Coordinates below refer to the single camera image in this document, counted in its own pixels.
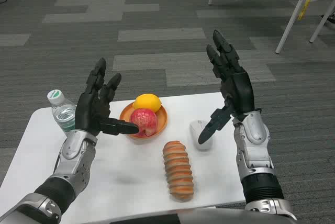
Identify white table legs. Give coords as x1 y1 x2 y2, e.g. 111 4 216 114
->
275 0 335 54

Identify clear plastic water bottle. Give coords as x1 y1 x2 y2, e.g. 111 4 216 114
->
47 89 77 137

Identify yellow lemon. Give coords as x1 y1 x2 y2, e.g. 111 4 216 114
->
132 93 162 114

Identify silver robot chest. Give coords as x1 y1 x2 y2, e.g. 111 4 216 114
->
108 206 298 224

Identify ridged orange bread loaf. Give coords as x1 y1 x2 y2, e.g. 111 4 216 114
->
162 140 195 203

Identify white computer mouse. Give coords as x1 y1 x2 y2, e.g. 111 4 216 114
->
188 119 214 152

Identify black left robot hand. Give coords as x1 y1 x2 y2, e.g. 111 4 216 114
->
74 57 139 137

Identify red apple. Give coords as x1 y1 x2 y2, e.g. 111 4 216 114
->
130 108 159 138

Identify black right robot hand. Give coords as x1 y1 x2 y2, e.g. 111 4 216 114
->
198 29 256 145

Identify orange round plate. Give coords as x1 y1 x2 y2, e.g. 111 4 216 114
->
119 102 168 139

